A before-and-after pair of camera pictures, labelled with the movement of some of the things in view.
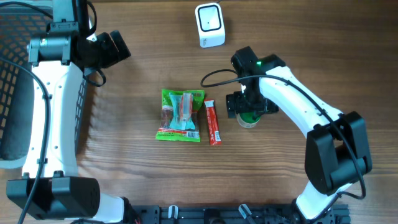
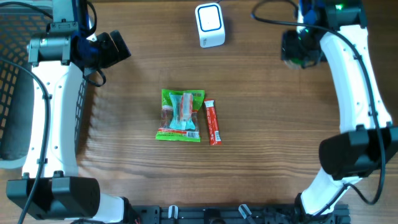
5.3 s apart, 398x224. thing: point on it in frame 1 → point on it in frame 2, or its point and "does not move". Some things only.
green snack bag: (180, 120) does not move
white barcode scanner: (210, 25) does not move
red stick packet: (212, 123) does not move
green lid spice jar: (246, 119) → (294, 63)
